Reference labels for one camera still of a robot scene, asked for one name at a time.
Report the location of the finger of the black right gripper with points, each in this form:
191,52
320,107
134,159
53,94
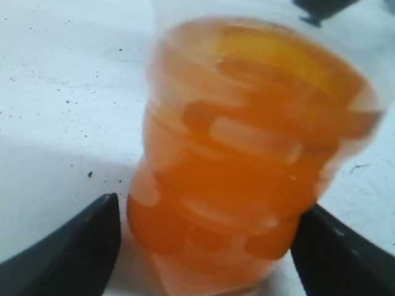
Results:
319,10

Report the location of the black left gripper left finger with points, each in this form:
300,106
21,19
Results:
76,259

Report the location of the orange soda plastic bottle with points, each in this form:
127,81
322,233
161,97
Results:
246,124

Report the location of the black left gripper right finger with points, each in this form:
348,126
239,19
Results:
332,259

